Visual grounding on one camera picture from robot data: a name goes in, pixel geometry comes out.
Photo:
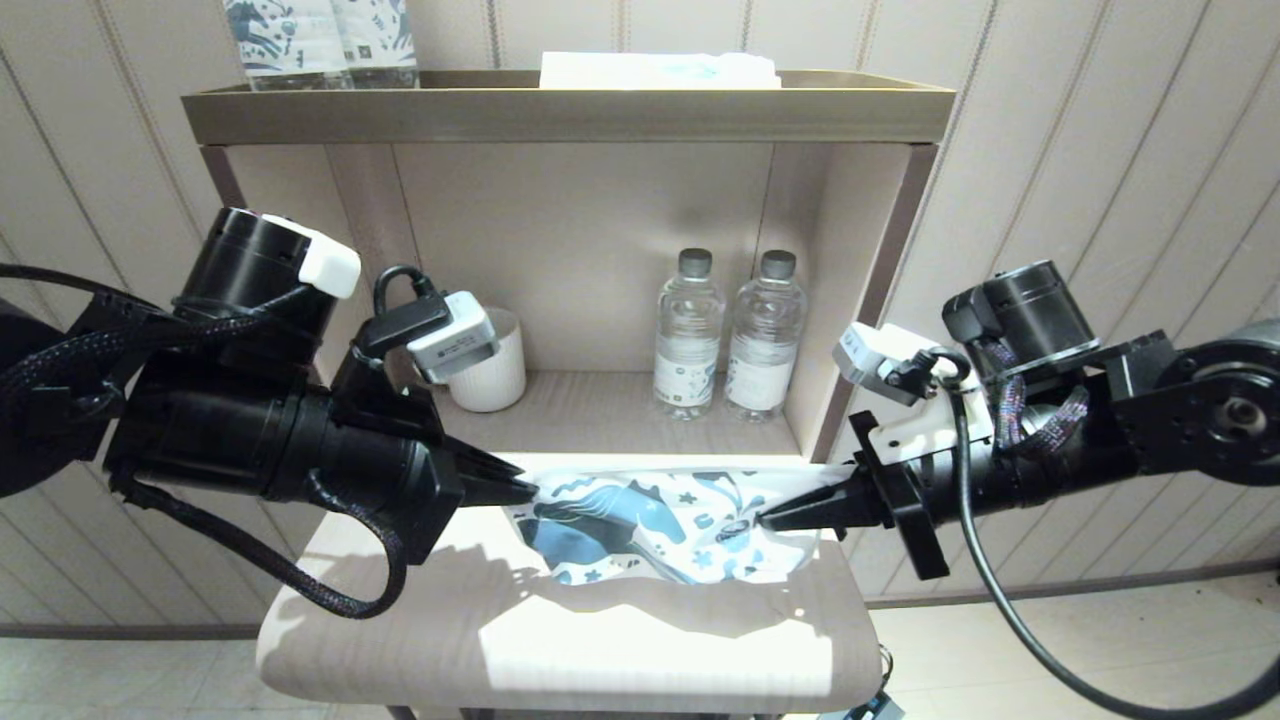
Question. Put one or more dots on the white blue tissue pack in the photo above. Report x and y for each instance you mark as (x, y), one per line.
(650, 70)

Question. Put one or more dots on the black blue plastic part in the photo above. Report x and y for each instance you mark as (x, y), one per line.
(870, 708)

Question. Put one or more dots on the clear water bottle black cap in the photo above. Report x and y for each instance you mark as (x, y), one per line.
(762, 340)
(687, 340)

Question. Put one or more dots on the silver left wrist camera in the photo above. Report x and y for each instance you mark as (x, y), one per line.
(455, 340)

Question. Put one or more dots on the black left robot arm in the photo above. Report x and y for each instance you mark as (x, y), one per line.
(200, 420)

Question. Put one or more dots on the white ribbed ceramic mug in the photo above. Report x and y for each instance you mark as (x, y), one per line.
(495, 385)

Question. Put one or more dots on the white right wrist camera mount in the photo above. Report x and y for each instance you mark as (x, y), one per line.
(900, 370)

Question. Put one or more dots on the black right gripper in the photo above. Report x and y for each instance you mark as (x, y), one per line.
(900, 500)

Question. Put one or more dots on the beige wooden shelf cabinet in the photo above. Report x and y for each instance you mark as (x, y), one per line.
(600, 220)

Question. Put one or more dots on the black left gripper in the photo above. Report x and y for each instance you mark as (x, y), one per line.
(435, 495)

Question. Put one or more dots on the blue patterned plastic bag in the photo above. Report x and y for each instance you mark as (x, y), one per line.
(680, 530)

